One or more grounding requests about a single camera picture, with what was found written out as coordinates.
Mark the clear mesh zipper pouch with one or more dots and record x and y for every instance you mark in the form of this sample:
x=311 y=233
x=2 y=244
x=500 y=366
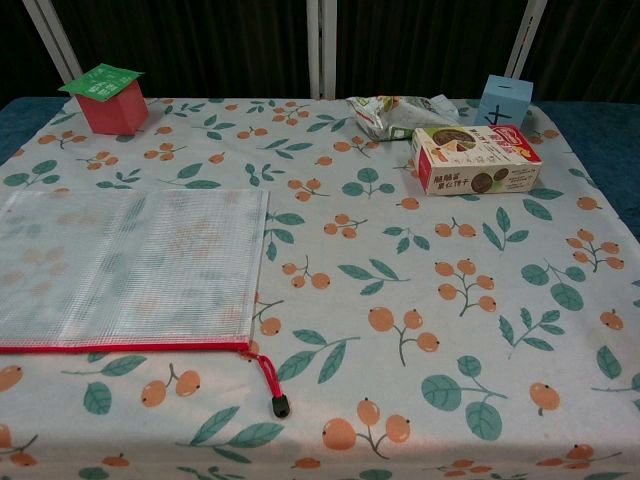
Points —
x=130 y=260

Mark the crumpled foil snack bag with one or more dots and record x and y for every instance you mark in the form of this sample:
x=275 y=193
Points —
x=385 y=117

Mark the white and red cookie box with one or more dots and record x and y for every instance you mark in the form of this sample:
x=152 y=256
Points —
x=475 y=165

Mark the black pleated curtain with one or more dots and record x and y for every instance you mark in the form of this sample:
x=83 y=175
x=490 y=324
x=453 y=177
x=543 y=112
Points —
x=210 y=45

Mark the light blue paper box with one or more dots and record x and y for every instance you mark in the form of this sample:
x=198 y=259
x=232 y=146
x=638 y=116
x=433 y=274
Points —
x=502 y=102

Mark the red box with green lid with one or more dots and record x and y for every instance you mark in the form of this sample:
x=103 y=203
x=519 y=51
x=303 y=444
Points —
x=117 y=110

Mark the white metal frame post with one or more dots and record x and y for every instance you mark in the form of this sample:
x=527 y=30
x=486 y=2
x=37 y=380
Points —
x=55 y=45
x=525 y=40
x=322 y=50

